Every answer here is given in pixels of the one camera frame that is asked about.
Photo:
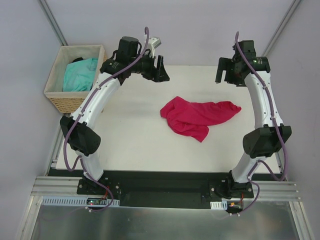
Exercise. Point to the aluminium frame post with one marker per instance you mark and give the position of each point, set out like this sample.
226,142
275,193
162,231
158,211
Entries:
53,22
276,16

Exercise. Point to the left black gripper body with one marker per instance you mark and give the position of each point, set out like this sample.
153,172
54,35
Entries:
152,69

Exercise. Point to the pink t shirt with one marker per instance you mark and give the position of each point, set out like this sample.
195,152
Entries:
193,119

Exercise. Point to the front aluminium rail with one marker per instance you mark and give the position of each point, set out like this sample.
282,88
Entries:
67,185

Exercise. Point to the right white cable duct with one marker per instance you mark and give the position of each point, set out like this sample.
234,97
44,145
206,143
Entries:
219,205

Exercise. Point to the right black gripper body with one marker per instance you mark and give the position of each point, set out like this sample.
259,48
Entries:
227,74

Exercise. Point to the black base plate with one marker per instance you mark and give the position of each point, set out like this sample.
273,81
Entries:
154,189

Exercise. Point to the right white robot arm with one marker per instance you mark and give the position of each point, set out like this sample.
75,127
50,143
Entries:
246,69

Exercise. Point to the teal t shirt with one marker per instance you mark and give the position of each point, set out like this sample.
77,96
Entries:
79,76

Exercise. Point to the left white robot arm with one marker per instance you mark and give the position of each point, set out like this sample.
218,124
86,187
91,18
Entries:
131,57

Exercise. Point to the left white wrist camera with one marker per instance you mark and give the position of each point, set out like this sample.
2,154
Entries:
153,43

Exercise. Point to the left aluminium frame post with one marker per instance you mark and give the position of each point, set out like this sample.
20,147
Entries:
53,22

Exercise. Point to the left white cable duct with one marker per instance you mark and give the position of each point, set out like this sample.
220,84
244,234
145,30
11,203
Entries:
79,202

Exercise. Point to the wicker basket with liner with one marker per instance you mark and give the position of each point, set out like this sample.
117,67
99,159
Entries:
68,101

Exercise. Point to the white cable duct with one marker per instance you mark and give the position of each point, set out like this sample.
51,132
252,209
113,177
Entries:
79,202
219,205

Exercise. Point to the black garment in basket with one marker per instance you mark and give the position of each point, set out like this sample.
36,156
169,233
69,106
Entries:
77,60

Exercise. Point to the right aluminium frame post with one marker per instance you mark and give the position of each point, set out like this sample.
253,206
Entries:
276,16

